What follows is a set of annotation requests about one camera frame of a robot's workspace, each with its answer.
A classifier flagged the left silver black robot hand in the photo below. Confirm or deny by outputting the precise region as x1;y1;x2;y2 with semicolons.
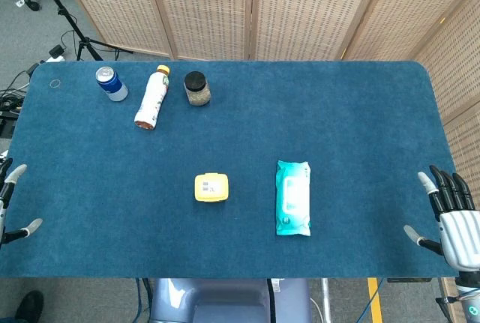
0;157;44;245

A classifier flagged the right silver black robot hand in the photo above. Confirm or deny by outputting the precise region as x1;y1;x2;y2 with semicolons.
403;165;480;274

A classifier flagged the yellow green small box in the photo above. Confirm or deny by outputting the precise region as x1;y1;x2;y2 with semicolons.
193;172;230;203

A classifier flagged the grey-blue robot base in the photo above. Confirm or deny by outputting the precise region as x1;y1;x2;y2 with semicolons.
149;277;313;323

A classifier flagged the yellow floor tape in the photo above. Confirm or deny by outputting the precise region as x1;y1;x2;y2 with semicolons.
367;277;383;323

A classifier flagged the black shoe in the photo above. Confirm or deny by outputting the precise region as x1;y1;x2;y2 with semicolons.
13;290;45;323

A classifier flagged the blue soda can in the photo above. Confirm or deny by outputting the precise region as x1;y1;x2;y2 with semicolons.
95;66;129;103

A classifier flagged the metal table leg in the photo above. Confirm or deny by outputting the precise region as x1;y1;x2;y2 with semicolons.
321;277;333;323

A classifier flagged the white bottle yellow cap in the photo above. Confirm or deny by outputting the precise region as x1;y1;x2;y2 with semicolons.
133;64;171;130

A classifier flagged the black tripod stand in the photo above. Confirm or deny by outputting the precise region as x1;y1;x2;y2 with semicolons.
31;0;133;62

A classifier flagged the teal wet wipes pack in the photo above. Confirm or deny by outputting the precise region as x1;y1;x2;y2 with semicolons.
275;160;313;237

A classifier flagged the bamboo folding screen panel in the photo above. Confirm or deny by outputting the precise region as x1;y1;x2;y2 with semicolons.
339;0;480;62
144;0;256;61
410;0;480;211
52;0;176;60
249;0;378;62

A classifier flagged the glass jar black lid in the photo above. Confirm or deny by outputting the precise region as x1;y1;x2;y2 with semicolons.
183;71;212;107

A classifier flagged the blue table mat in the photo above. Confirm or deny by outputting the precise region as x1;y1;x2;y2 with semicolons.
0;60;457;279

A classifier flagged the black floor cable bundle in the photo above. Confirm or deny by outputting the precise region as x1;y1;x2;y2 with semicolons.
0;62;41;140

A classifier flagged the blue hanging cable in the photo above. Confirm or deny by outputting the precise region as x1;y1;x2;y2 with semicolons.
134;277;151;323

